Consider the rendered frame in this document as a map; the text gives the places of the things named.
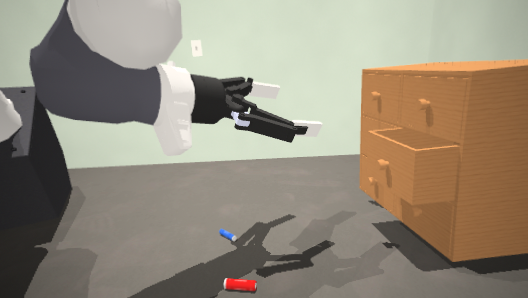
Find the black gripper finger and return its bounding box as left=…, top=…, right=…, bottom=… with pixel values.
left=231, top=94, right=323, bottom=143
left=219, top=77, right=280, bottom=99

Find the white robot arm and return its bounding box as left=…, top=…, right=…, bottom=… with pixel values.
left=29, top=0, right=195, bottom=156

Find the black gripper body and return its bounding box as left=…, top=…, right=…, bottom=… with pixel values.
left=190, top=74, right=249, bottom=124

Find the wooden chest of drawers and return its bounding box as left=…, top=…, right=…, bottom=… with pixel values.
left=360, top=59, right=528, bottom=262

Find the blue battery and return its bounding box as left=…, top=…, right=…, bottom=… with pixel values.
left=219, top=229, right=236, bottom=241

